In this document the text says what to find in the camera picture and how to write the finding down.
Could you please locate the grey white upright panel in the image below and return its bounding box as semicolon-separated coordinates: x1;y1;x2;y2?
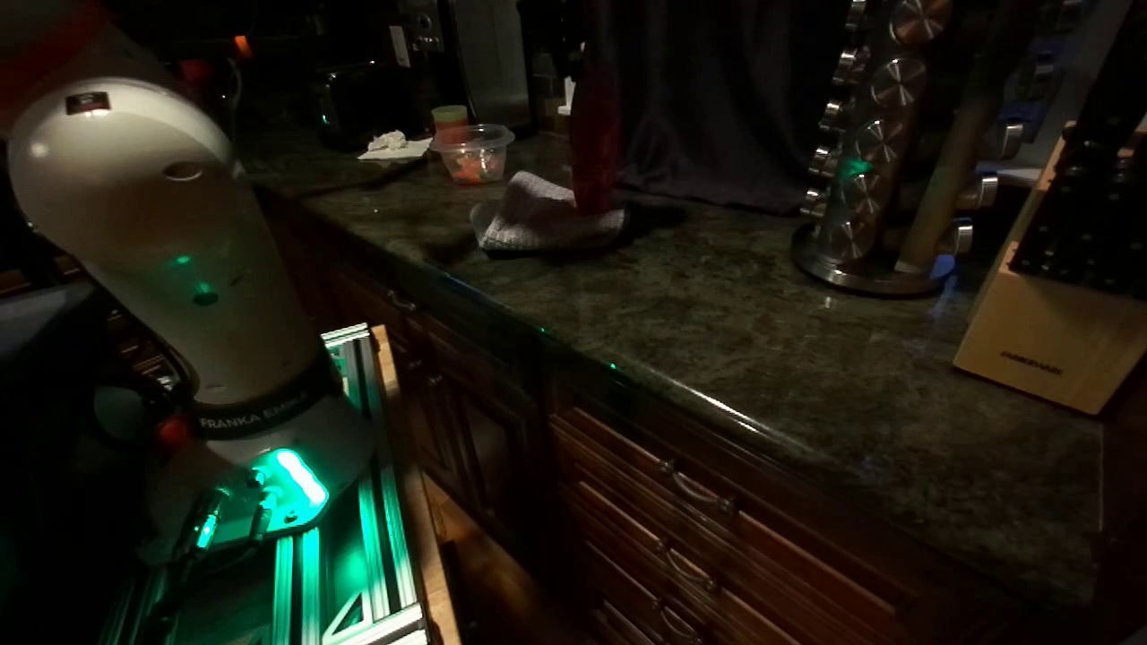
445;0;536;124

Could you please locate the dark fabric curtain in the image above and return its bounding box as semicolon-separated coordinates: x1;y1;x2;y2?
607;0;863;219

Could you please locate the wooden knife block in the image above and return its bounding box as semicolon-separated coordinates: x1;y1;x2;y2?
951;119;1147;420

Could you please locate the grey checked dish towel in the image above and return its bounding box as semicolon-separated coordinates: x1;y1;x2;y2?
475;168;630;259

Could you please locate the wooden drawer cabinet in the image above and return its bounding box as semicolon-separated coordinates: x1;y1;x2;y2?
281;192;1081;645

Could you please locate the aluminium profile frame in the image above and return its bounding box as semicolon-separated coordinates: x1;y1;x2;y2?
100;319;468;645

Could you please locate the clear plastic container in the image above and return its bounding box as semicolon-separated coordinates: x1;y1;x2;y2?
431;119;521;190

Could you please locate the white paper napkin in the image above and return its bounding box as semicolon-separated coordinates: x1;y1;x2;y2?
356;124;438;168

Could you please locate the metal spice rack carousel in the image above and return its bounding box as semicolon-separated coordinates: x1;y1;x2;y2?
790;0;987;301

